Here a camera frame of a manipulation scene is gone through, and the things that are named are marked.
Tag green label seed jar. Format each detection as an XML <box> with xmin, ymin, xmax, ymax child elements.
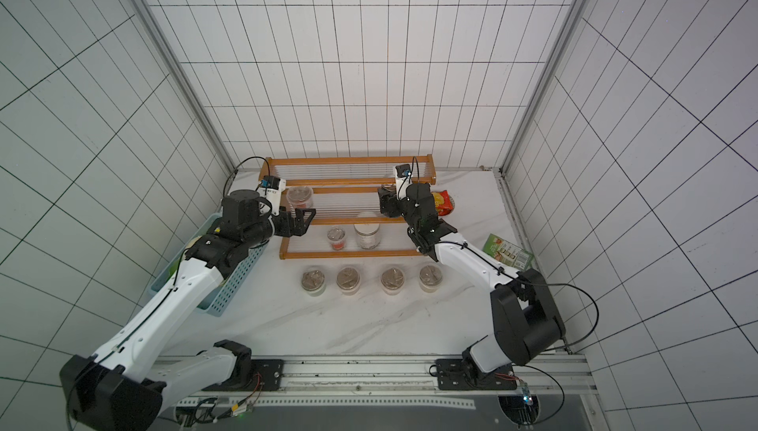
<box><xmin>301</xmin><ymin>268</ymin><xmax>327</xmax><ymax>297</ymax></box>

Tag orange-red label seed jar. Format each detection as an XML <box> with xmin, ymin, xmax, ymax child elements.
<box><xmin>337</xmin><ymin>266</ymin><xmax>361</xmax><ymax>295</ymax></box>

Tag red label seed jar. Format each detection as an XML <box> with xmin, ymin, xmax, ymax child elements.
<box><xmin>380</xmin><ymin>266</ymin><xmax>406</xmax><ymax>296</ymax></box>

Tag yellow label seed jar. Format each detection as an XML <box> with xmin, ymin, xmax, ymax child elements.
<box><xmin>418</xmin><ymin>264</ymin><xmax>443</xmax><ymax>293</ymax></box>

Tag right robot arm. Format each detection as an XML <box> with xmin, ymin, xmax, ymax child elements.
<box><xmin>377</xmin><ymin>180</ymin><xmax>566</xmax><ymax>390</ymax></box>

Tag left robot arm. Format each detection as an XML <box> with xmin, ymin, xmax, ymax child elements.
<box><xmin>59</xmin><ymin>189</ymin><xmax>316</xmax><ymax>430</ymax></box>

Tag small red jar middle shelf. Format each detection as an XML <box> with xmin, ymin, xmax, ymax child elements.
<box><xmin>286</xmin><ymin>186</ymin><xmax>314</xmax><ymax>211</ymax></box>

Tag small red jar shelf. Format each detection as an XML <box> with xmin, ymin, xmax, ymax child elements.
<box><xmin>327</xmin><ymin>226</ymin><xmax>347</xmax><ymax>251</ymax></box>
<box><xmin>286</xmin><ymin>186</ymin><xmax>314</xmax><ymax>211</ymax></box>

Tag white lidded glass jar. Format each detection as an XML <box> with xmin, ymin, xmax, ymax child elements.
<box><xmin>353</xmin><ymin>211</ymin><xmax>381</xmax><ymax>251</ymax></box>

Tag small red jar bottom shelf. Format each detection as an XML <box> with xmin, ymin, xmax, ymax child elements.
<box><xmin>327</xmin><ymin>226</ymin><xmax>347</xmax><ymax>251</ymax></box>

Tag wooden three-tier shelf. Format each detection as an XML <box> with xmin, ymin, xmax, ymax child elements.
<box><xmin>261</xmin><ymin>155</ymin><xmax>436</xmax><ymax>260</ymax></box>

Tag red snack packets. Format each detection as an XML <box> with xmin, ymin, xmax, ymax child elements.
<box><xmin>432</xmin><ymin>190</ymin><xmax>455</xmax><ymax>217</ymax></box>

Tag blue plastic basket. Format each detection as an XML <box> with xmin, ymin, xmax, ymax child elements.
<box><xmin>147</xmin><ymin>244</ymin><xmax>268</xmax><ymax>317</ymax></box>

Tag green snack packet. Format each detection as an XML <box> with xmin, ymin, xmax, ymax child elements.
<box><xmin>483</xmin><ymin>234</ymin><xmax>534</xmax><ymax>271</ymax></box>

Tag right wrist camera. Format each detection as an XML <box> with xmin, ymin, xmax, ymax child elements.
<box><xmin>395</xmin><ymin>164</ymin><xmax>413</xmax><ymax>192</ymax></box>

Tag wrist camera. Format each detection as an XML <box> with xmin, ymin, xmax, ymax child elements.
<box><xmin>395</xmin><ymin>164</ymin><xmax>413</xmax><ymax>192</ymax></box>
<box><xmin>257</xmin><ymin>174</ymin><xmax>287</xmax><ymax>204</ymax></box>

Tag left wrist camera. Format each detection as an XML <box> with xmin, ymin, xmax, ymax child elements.
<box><xmin>257</xmin><ymin>174</ymin><xmax>287</xmax><ymax>204</ymax></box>

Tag metal base rail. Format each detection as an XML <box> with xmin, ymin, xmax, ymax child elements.
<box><xmin>148</xmin><ymin>352</ymin><xmax>598</xmax><ymax>411</ymax></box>

